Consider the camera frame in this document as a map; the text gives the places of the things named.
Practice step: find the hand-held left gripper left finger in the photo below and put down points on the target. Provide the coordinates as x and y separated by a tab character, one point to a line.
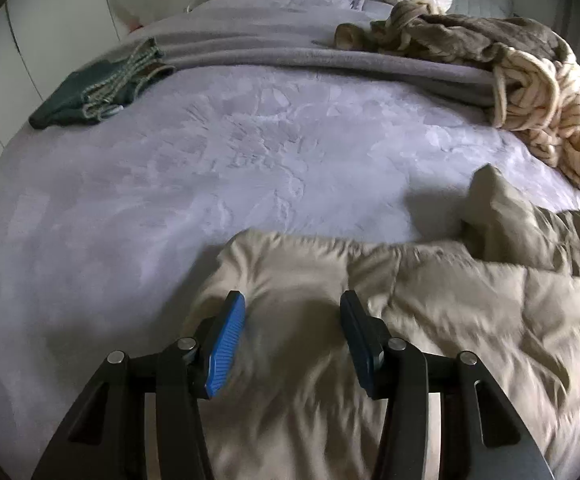
227	345

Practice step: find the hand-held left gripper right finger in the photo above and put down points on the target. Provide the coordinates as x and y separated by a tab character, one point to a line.
360	350

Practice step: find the beige quilted puffer jacket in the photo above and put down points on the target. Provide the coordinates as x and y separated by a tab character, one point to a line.
445	320

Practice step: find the dark green folded garment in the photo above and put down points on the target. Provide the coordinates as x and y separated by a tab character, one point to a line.
72	100

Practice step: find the grey blanket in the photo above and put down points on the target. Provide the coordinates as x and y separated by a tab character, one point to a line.
270	55

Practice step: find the cream striped garment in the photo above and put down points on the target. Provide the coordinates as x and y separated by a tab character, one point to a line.
555	110

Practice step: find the brown fuzzy garment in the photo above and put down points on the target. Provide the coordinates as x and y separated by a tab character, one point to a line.
470	35

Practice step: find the white wardrobe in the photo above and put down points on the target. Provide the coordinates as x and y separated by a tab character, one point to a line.
49	35

